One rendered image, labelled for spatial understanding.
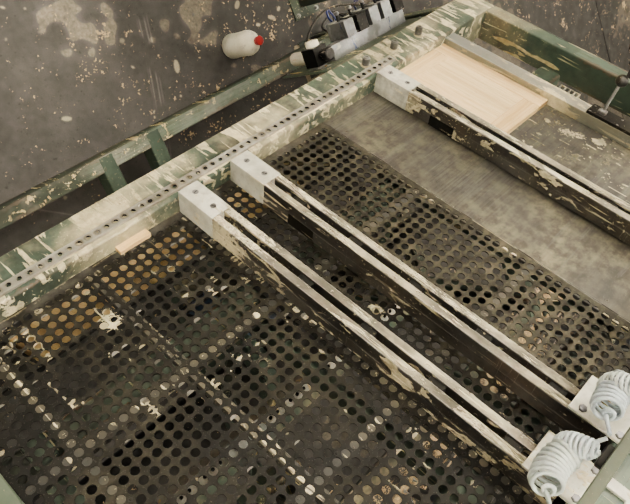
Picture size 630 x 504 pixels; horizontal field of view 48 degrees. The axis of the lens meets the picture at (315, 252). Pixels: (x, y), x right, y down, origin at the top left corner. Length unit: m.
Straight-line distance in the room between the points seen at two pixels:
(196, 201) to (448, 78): 0.98
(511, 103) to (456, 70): 0.22
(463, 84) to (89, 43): 1.31
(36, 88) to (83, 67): 0.19
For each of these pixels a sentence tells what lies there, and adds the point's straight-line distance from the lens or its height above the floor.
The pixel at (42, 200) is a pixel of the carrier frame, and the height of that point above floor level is 0.18.
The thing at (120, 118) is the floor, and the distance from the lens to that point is 2.72.
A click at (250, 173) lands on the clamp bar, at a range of 1.80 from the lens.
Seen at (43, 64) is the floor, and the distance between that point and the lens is 2.63.
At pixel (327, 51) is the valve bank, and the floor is 0.79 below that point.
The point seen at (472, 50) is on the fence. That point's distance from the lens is 2.46.
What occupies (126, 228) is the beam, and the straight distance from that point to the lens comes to 1.72.
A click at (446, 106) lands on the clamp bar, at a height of 1.12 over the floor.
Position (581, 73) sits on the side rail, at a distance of 2.57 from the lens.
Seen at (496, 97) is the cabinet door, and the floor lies 1.13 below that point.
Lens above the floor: 2.45
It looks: 49 degrees down
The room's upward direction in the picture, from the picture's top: 99 degrees clockwise
